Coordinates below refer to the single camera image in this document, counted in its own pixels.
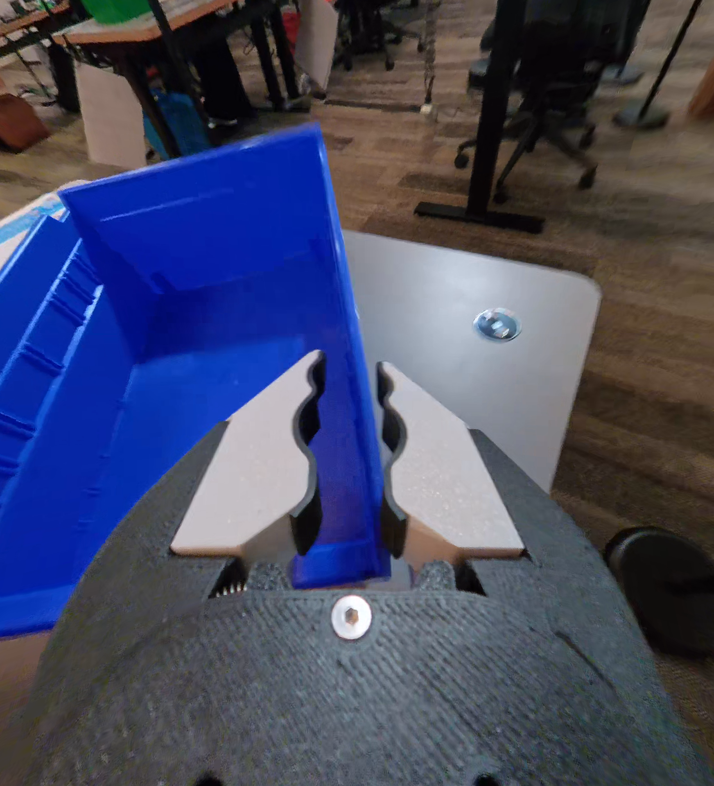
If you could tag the wooden office table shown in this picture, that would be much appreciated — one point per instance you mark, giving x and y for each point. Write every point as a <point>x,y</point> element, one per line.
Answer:
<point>1,30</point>
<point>123,30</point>

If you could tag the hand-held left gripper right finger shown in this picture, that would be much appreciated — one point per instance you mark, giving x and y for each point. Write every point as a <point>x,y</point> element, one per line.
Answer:
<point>449,491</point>

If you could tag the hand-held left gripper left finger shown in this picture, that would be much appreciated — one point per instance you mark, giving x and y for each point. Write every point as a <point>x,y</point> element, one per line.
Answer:
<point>240,491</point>

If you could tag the black stand with round base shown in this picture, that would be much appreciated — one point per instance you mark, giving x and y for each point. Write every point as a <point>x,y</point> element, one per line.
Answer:
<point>642,116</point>
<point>658,583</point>

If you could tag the white cylindrical bin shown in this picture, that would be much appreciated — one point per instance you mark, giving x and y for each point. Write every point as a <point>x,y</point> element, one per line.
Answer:
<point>117,123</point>

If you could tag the black desk leg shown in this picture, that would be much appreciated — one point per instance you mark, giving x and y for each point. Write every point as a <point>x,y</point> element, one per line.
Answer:
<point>492,123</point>

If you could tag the grey desk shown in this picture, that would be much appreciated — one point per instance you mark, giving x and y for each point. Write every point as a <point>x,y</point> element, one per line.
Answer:
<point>455,399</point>

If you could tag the black office chair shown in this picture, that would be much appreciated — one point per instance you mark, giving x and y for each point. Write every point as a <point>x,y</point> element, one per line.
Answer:
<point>363,30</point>
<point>553,92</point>

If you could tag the white panel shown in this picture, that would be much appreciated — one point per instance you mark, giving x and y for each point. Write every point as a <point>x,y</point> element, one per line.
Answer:
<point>317,43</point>

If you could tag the green bin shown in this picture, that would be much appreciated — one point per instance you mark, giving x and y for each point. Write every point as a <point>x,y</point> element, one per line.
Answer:
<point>117,9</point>

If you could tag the round metal desk grommet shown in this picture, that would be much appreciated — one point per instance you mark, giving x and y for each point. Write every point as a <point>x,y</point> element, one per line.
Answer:
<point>497,324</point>

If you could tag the blue storage bin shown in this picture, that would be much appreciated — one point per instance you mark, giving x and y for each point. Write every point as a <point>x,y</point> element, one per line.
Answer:
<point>179,276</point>

